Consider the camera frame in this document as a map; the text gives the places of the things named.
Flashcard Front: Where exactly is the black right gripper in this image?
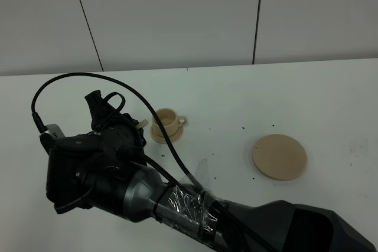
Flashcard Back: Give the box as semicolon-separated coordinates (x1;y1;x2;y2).
56;113;146;163

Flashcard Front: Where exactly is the tan ceramic teapot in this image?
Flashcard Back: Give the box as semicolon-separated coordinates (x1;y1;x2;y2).
135;119;148;130

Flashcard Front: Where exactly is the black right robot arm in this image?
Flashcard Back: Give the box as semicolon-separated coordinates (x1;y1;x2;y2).
40;114;375;251

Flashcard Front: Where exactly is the tan teapot saucer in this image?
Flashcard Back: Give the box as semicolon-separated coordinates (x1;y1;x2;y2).
252;134;308;181

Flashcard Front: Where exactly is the far tan teacup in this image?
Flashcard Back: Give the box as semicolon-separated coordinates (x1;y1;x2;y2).
156;108;187;137

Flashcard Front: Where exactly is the far tan cup saucer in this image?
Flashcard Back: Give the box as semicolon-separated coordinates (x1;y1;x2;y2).
149;125;184;145

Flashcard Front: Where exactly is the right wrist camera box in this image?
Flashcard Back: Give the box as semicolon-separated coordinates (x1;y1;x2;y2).
40;124;65;155

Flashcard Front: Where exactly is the black camera cable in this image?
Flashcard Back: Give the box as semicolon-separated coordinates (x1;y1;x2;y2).
31;72;284;252

